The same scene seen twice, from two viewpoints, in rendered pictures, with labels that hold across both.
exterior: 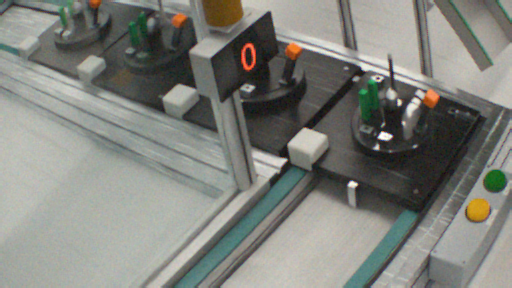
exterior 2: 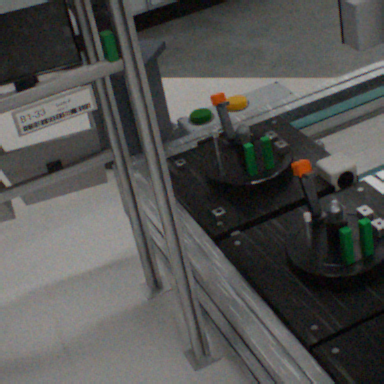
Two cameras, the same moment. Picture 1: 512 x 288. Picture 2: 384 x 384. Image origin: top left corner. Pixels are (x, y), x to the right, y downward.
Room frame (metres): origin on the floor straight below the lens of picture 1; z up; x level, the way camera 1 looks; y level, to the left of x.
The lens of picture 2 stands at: (2.01, 0.20, 1.66)
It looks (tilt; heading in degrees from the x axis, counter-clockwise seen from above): 31 degrees down; 206
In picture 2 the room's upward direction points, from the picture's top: 11 degrees counter-clockwise
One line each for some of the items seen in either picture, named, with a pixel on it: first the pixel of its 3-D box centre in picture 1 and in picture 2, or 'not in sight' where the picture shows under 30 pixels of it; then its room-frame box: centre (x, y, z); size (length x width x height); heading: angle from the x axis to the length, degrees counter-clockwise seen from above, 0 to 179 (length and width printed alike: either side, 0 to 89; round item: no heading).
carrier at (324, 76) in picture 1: (258, 63); (337, 226); (1.19, -0.03, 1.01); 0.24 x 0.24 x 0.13; 45
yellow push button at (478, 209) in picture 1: (478, 211); (236, 104); (0.80, -0.30, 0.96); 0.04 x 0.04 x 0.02
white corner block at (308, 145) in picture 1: (308, 149); (337, 173); (1.01, -0.07, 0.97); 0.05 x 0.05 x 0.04; 45
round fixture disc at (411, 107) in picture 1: (394, 125); (248, 163); (1.01, -0.21, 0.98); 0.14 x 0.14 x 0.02
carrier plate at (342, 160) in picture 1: (394, 135); (250, 173); (1.01, -0.21, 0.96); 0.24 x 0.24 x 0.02; 45
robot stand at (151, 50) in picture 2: not in sight; (126, 104); (0.80, -0.52, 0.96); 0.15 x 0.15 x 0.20; 1
